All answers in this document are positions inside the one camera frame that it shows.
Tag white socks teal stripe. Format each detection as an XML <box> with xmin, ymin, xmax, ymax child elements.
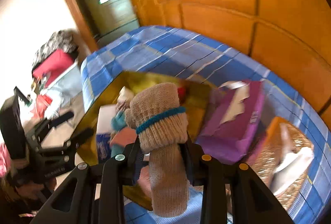
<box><xmin>125</xmin><ymin>83</ymin><xmax>188</xmax><ymax>217</ymax></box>

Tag silver ornate tissue box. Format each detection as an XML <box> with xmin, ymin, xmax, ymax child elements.
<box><xmin>245</xmin><ymin>116</ymin><xmax>314</xmax><ymax>210</ymax></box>

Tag white tissue sheet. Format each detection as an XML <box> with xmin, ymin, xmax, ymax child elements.
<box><xmin>270</xmin><ymin>147</ymin><xmax>314</xmax><ymax>196</ymax></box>

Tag pink fuzzy rolled socks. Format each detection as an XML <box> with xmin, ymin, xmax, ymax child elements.
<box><xmin>137</xmin><ymin>166</ymin><xmax>151</xmax><ymax>198</ymax></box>

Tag gold tray box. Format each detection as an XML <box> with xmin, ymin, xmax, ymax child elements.
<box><xmin>71</xmin><ymin>71</ymin><xmax>216</xmax><ymax>211</ymax></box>

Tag teal teddy bear pink dress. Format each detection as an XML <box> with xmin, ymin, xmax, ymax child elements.
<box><xmin>109</xmin><ymin>111</ymin><xmax>137</xmax><ymax>157</ymax></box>

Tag white folded cloth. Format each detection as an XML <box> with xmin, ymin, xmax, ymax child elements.
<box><xmin>96</xmin><ymin>105</ymin><xmax>117</xmax><ymax>135</ymax></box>

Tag red bag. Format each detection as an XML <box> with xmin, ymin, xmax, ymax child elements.
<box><xmin>32</xmin><ymin>49</ymin><xmax>74</xmax><ymax>87</ymax></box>

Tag purple tissue box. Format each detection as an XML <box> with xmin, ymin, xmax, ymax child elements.
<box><xmin>196</xmin><ymin>81</ymin><xmax>265</xmax><ymax>165</ymax></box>

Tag blue plaid bed sheet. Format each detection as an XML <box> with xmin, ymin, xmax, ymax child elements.
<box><xmin>81</xmin><ymin>26</ymin><xmax>330</xmax><ymax>223</ymax></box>

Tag wooden wardrobe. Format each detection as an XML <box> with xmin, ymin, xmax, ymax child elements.
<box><xmin>131</xmin><ymin>0</ymin><xmax>330</xmax><ymax>125</ymax></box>

